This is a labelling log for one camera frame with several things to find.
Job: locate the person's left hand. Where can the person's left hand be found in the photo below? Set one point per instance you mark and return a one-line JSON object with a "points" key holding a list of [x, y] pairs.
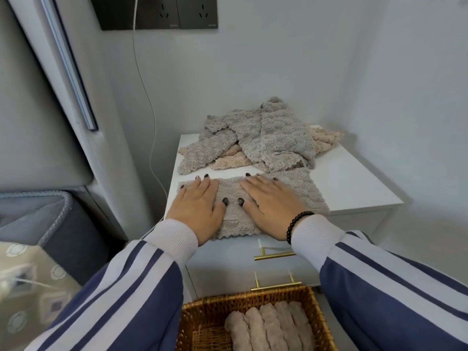
{"points": [[197, 212]]}

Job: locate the person's right hand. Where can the person's right hand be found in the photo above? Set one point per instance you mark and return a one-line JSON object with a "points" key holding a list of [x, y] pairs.
{"points": [[274, 208]]}

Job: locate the single grey towel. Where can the single grey towel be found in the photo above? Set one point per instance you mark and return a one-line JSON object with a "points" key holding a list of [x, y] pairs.
{"points": [[310, 190]]}

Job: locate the pile of beige grey towels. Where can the pile of beige grey towels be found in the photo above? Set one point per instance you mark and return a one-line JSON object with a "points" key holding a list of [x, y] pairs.
{"points": [[270, 135]]}

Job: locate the orange wicker basket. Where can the orange wicker basket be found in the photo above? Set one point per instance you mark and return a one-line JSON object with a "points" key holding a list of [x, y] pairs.
{"points": [[201, 314]]}

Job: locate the single beige towel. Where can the single beige towel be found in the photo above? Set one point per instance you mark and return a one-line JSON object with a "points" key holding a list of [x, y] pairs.
{"points": [[273, 329], [237, 332], [301, 325], [289, 327], [257, 330]]}

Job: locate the person's left forearm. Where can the person's left forearm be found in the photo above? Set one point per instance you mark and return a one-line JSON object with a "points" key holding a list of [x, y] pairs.
{"points": [[117, 303]]}

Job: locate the person's right forearm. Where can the person's right forearm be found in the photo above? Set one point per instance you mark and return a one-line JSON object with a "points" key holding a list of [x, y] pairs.
{"points": [[395, 288]]}

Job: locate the white nightstand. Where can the white nightstand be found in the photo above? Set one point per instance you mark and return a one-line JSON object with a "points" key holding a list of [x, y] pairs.
{"points": [[358, 186]]}

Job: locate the grey padded headboard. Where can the grey padded headboard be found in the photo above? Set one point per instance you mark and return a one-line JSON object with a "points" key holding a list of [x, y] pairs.
{"points": [[36, 124]]}

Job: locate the patterned beige bedspread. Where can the patterned beige bedspread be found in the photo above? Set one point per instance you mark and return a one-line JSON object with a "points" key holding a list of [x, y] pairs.
{"points": [[33, 310]]}

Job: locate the silver headboard trim strip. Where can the silver headboard trim strip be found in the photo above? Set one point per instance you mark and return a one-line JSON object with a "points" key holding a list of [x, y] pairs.
{"points": [[69, 65]]}

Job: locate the narrow black wall socket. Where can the narrow black wall socket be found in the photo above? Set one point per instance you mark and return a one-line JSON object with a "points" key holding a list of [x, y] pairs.
{"points": [[197, 12]]}

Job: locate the wide black wall socket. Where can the wide black wall socket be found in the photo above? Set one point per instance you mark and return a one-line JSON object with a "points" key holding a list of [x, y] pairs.
{"points": [[113, 14]]}

